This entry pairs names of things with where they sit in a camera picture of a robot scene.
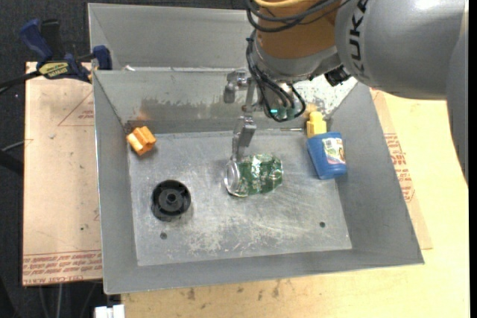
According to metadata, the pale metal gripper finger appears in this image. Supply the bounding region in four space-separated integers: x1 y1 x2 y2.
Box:
223 69 250 104
231 115 259 162

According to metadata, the crushed green drink can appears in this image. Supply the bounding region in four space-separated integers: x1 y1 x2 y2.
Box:
224 153 285 197

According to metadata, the blue bottle with yellow cap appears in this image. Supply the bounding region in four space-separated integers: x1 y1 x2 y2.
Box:
305 110 348 181

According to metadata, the grey metal bin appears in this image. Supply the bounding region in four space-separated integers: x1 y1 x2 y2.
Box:
87 2 426 296

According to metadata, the black round plastic spool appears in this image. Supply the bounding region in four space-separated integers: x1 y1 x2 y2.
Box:
150 179 192 223

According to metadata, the orange plastic block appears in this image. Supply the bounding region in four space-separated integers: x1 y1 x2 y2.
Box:
125 125 158 157

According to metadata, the brown cardboard board, red print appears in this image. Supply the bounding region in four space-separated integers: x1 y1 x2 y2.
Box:
22 60 434 287

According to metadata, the black cylinder on white bracket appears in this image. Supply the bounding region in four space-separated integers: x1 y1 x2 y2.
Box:
323 63 352 87

